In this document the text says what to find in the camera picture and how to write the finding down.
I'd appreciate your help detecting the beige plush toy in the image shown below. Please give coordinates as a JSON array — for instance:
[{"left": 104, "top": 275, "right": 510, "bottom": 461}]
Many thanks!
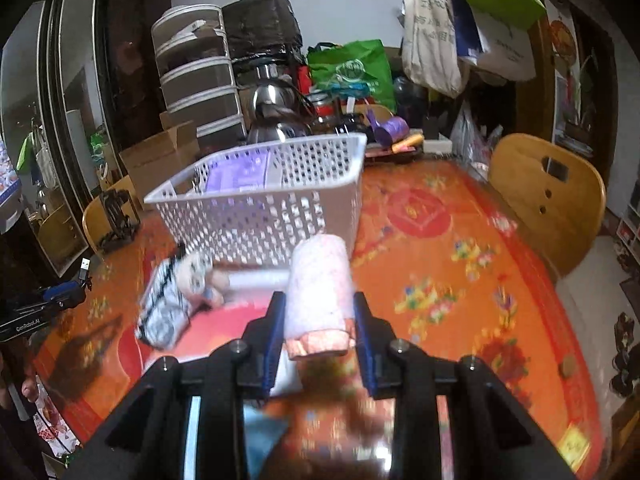
[{"left": 175, "top": 250, "right": 231, "bottom": 308}]

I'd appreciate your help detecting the dark blue hanging bag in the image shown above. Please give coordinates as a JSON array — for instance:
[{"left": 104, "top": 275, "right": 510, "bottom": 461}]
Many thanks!
[{"left": 447, "top": 0, "right": 483, "bottom": 61}]

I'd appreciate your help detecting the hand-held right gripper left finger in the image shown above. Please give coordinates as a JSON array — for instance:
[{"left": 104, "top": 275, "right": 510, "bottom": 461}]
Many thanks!
[{"left": 65, "top": 290, "right": 306, "bottom": 480}]

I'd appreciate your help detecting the mirrored wardrobe door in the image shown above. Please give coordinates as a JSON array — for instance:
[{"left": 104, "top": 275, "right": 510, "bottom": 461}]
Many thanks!
[{"left": 0, "top": 0, "right": 111, "bottom": 281}]

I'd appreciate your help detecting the black metal stand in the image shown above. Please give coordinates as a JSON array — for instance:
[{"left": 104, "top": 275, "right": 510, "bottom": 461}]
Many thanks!
[{"left": 97, "top": 190, "right": 142, "bottom": 253}]

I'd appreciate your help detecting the purple plastic cup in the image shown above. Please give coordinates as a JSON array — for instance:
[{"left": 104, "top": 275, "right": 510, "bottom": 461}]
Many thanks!
[{"left": 367, "top": 110, "right": 411, "bottom": 145}]

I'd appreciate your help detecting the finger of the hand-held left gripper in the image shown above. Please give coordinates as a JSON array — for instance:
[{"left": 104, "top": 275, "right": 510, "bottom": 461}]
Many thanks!
[{"left": 40, "top": 280, "right": 93, "bottom": 311}]

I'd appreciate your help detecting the wooden chair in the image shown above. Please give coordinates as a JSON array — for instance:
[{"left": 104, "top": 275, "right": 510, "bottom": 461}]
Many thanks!
[
  {"left": 82, "top": 175, "right": 138, "bottom": 256},
  {"left": 487, "top": 133, "right": 607, "bottom": 277}
]

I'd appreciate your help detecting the white hanging bag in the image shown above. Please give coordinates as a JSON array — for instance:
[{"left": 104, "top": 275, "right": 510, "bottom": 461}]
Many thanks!
[{"left": 470, "top": 10, "right": 537, "bottom": 82}]

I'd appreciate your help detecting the large steel kettle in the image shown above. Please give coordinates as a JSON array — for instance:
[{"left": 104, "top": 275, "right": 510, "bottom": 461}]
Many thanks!
[{"left": 247, "top": 110, "right": 313, "bottom": 146}]

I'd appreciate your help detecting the black-and-white striped cloth pouch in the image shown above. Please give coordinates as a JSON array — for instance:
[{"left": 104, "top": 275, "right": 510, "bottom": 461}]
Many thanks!
[{"left": 136, "top": 255, "right": 193, "bottom": 351}]

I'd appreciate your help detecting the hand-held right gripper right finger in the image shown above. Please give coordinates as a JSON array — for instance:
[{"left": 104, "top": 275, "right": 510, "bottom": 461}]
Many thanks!
[{"left": 352, "top": 291, "right": 576, "bottom": 480}]

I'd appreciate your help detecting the pink towel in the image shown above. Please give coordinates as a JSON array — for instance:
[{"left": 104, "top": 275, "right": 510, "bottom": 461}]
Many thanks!
[{"left": 284, "top": 234, "right": 357, "bottom": 362}]

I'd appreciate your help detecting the orange floral tablecloth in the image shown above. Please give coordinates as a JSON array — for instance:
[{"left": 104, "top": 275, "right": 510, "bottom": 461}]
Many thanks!
[{"left": 32, "top": 155, "right": 606, "bottom": 480}]

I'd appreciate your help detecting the white rolled towel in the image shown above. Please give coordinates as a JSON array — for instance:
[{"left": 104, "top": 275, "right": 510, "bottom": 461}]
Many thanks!
[{"left": 220, "top": 267, "right": 292, "bottom": 306}]

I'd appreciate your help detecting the black wrapped box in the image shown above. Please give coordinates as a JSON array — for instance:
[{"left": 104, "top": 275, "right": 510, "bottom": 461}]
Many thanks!
[{"left": 221, "top": 0, "right": 304, "bottom": 61}]

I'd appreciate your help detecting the person's left hand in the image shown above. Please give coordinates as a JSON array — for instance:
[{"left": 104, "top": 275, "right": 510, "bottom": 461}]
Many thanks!
[{"left": 20, "top": 362, "right": 41, "bottom": 404}]

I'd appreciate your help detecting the red wall decoration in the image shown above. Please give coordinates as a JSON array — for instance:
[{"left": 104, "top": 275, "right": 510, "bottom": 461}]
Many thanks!
[{"left": 545, "top": 0, "right": 576, "bottom": 141}]

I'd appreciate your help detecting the brown cardboard box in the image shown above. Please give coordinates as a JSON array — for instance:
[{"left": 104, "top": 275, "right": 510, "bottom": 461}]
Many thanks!
[{"left": 118, "top": 120, "right": 201, "bottom": 196}]

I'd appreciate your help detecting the green shopping bag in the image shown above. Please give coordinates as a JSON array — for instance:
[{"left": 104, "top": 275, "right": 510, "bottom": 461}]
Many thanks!
[{"left": 306, "top": 40, "right": 397, "bottom": 111}]

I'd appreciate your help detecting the yellow plastic toy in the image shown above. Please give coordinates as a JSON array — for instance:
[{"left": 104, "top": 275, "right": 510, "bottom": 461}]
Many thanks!
[{"left": 391, "top": 134, "right": 425, "bottom": 153}]

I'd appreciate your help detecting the small steel kettle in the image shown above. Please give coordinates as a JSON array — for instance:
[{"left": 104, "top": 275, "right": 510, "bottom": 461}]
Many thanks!
[{"left": 250, "top": 62, "right": 301, "bottom": 121}]

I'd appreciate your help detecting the white perforated plastic basket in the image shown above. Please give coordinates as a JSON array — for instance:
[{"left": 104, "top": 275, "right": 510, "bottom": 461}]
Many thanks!
[{"left": 144, "top": 132, "right": 368, "bottom": 267}]

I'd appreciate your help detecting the purple tissue packet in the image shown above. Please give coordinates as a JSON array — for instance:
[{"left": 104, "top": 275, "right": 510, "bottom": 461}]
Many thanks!
[{"left": 202, "top": 152, "right": 273, "bottom": 193}]

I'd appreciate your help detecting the grey plastic drawer unit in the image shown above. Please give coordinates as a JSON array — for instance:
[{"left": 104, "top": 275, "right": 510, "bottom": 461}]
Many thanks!
[{"left": 151, "top": 4, "right": 249, "bottom": 143}]

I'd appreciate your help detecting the beige canvas tote bag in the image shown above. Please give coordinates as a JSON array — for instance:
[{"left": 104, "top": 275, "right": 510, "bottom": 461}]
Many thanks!
[{"left": 401, "top": 0, "right": 471, "bottom": 98}]

